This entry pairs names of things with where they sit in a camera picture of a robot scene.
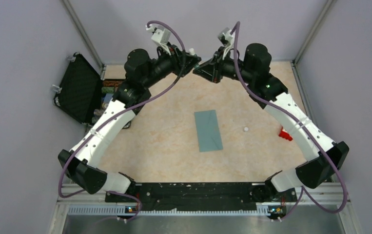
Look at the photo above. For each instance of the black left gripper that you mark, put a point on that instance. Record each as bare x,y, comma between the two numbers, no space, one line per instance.
181,62

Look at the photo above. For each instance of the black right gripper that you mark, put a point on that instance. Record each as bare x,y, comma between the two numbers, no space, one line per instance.
213,69

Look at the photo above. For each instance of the green white glue stick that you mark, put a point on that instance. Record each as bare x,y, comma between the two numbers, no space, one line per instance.
194,58

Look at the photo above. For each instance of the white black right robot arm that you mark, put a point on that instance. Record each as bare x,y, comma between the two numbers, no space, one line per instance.
324,157

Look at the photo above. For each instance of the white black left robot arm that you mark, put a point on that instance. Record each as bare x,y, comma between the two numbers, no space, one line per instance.
80,164

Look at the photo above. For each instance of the black poker chip case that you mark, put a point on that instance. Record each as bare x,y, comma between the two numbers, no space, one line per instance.
83,90

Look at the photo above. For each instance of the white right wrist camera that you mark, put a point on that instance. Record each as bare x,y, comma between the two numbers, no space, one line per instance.
227,39

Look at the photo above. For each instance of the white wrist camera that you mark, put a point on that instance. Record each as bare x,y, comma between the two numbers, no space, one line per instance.
227,39
160,36

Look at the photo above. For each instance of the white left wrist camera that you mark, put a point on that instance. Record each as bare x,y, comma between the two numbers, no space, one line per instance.
160,36

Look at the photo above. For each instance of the aluminium front frame rail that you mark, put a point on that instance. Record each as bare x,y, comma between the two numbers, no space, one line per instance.
108,204

